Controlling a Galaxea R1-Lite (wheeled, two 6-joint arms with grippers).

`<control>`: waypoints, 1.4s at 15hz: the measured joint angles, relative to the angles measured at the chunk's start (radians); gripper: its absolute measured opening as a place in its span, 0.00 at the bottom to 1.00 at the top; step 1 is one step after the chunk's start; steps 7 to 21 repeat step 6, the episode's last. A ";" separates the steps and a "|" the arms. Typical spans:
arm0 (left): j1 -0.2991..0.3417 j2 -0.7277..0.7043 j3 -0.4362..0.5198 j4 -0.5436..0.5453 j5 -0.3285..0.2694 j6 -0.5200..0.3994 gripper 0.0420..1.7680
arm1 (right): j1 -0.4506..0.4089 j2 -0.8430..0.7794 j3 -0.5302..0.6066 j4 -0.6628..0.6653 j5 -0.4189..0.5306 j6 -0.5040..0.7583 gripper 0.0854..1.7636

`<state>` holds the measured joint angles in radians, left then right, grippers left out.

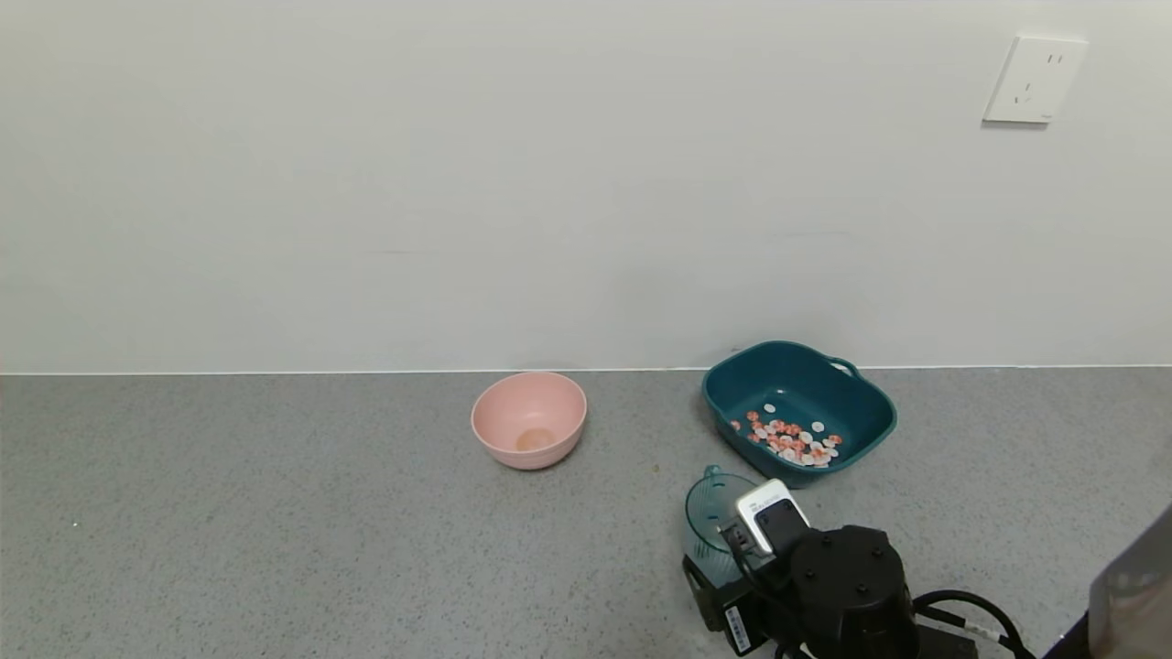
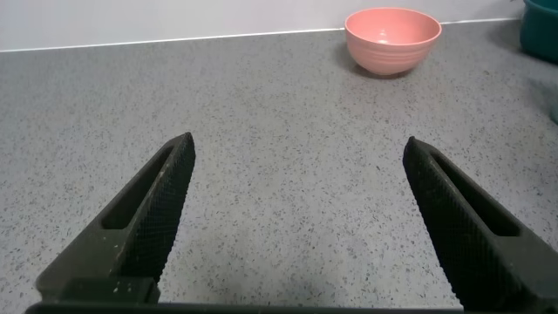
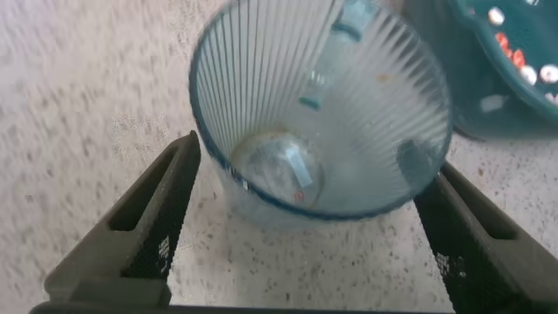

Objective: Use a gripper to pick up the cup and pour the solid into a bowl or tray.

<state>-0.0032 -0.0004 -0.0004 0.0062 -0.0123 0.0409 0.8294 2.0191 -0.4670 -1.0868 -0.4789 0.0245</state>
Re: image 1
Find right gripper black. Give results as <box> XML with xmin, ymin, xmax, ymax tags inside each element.
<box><xmin>681</xmin><ymin>553</ymin><xmax>773</xmax><ymax>658</ymax></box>

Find clear ribbed plastic cup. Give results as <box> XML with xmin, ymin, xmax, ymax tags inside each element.
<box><xmin>682</xmin><ymin>465</ymin><xmax>766</xmax><ymax>589</ymax></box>

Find pink and white chips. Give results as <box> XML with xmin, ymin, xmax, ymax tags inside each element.
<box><xmin>730</xmin><ymin>403</ymin><xmax>843</xmax><ymax>470</ymax></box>

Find pink round bowl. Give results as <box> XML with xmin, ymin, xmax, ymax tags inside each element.
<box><xmin>471</xmin><ymin>371</ymin><xmax>588</xmax><ymax>471</ymax></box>

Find teal plastic basin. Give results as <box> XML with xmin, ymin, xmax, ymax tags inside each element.
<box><xmin>701</xmin><ymin>340</ymin><xmax>899</xmax><ymax>490</ymax></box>

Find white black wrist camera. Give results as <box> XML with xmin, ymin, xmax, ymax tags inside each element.
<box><xmin>732</xmin><ymin>478</ymin><xmax>812</xmax><ymax>557</ymax></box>

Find black cable with label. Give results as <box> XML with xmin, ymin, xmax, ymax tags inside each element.
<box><xmin>718</xmin><ymin>520</ymin><xmax>1036</xmax><ymax>659</ymax></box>

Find white wall socket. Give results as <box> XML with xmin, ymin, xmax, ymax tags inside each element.
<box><xmin>982</xmin><ymin>35</ymin><xmax>1090</xmax><ymax>124</ymax></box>

